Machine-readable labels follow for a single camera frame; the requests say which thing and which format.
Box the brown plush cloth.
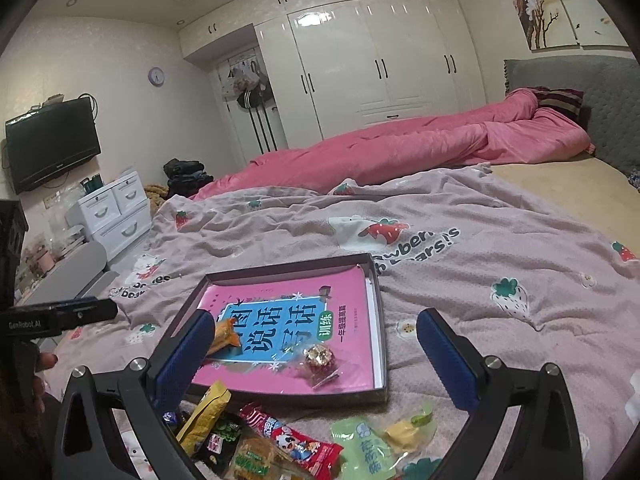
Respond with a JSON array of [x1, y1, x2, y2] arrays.
[[145, 185, 171, 211]]

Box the person's left hand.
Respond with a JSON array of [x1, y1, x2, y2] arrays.
[[30, 351, 59, 401]]

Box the black television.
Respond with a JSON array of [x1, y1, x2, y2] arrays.
[[5, 97, 102, 195]]

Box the floral wall art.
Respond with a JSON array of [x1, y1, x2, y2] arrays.
[[495, 0, 631, 52]]

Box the yellow candy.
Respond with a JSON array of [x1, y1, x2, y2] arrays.
[[382, 402, 438, 456]]

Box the red snack packet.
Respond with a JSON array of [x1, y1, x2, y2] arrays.
[[237, 401, 343, 478]]

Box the white wardrobe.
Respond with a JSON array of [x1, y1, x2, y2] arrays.
[[179, 0, 488, 156]]

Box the grey chair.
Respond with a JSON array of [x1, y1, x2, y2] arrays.
[[22, 240, 118, 306]]

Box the pink duvet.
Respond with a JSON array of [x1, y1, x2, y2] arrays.
[[190, 87, 596, 201]]

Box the grey quilted headboard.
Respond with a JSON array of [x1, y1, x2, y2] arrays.
[[502, 55, 640, 181]]

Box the orange snack packet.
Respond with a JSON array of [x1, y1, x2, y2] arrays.
[[206, 319, 247, 358]]

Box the black and green snack packet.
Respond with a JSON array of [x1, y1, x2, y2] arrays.
[[192, 410, 246, 478]]

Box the pink and blue book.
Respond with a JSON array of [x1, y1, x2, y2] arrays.
[[192, 266, 385, 391]]

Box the hanging clothes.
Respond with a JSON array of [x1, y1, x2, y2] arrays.
[[225, 57, 273, 111]]

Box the gold candy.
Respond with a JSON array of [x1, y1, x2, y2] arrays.
[[299, 342, 343, 390]]

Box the clear packet with brown pastry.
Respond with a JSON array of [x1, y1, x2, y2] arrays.
[[225, 437, 301, 480]]

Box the light green jelly pouch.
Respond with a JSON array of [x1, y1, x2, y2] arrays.
[[330, 415, 401, 480]]

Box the yellow snack packet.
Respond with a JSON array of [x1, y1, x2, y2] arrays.
[[176, 380, 233, 457]]

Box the dark striped pillow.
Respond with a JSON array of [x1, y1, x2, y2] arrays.
[[535, 87, 585, 121]]

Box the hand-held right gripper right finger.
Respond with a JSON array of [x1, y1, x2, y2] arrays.
[[416, 307, 586, 480]]

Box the blue cookie packet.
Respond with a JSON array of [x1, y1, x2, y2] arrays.
[[162, 410, 193, 433]]

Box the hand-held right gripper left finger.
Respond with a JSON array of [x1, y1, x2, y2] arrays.
[[50, 310, 217, 480]]

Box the shallow dark cardboard box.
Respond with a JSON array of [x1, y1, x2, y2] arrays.
[[167, 252, 390, 407]]

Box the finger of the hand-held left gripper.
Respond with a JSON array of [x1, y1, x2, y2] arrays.
[[54, 298, 120, 330]]

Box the beige bed sheet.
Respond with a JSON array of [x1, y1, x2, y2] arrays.
[[487, 152, 640, 256]]

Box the white drawer cabinet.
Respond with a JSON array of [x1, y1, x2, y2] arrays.
[[65, 171, 153, 261]]

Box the strawberry printed blanket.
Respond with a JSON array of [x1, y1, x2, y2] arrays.
[[50, 162, 640, 480]]

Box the pile of dark clothes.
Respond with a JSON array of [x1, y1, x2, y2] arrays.
[[162, 158, 215, 198]]

